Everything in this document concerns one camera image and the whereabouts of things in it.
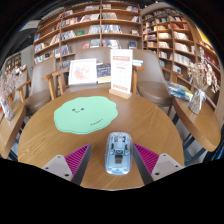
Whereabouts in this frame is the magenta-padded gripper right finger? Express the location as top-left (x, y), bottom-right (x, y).
top-left (132, 143), bottom-right (184, 186)

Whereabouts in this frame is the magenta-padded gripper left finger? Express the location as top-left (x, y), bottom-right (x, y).
top-left (41, 143), bottom-right (92, 186)

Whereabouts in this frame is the translucent blue computer mouse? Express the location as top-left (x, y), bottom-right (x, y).
top-left (104, 131), bottom-right (134, 176)

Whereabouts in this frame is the green cloud-shaped mouse pad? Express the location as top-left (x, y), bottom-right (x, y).
top-left (53, 95), bottom-right (119, 135)

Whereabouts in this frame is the round wooden side table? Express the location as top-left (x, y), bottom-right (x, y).
top-left (172, 96), bottom-right (222, 153)
top-left (0, 99), bottom-right (27, 159)

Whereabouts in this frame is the brown padded wooden armchair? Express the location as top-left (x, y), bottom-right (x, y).
top-left (132, 49), bottom-right (183, 116)
top-left (41, 46), bottom-right (145, 101)
top-left (13, 57), bottom-right (58, 116)

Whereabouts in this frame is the glass vase with dried flowers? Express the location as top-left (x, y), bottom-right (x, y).
top-left (186, 46), bottom-right (219, 115)
top-left (0, 68), bottom-right (21, 122)

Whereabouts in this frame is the pile of colourful books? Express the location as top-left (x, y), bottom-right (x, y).
top-left (166, 80), bottom-right (194, 102)

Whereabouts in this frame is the white framed floral picture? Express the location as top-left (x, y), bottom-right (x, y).
top-left (67, 58), bottom-right (98, 86)

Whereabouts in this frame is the dark blue book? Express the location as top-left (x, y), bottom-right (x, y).
top-left (96, 63), bottom-right (112, 84)

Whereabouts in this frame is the white sign on wooden base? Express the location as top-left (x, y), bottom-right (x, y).
top-left (108, 48), bottom-right (134, 100)

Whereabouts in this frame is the stack of light blue books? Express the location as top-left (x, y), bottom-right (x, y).
top-left (132, 59), bottom-right (144, 68)

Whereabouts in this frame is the distant small wooden bookshelf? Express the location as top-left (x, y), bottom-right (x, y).
top-left (4, 53), bottom-right (23, 73)

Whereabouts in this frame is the angled wooden bookshelf with books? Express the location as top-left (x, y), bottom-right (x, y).
top-left (141, 8), bottom-right (224, 111)

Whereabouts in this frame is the wide wooden bookshelf with books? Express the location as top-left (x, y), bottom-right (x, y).
top-left (32, 1), bottom-right (143, 69)

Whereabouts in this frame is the white hanging ceiling panel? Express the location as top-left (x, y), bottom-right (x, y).
top-left (19, 20), bottom-right (42, 33)

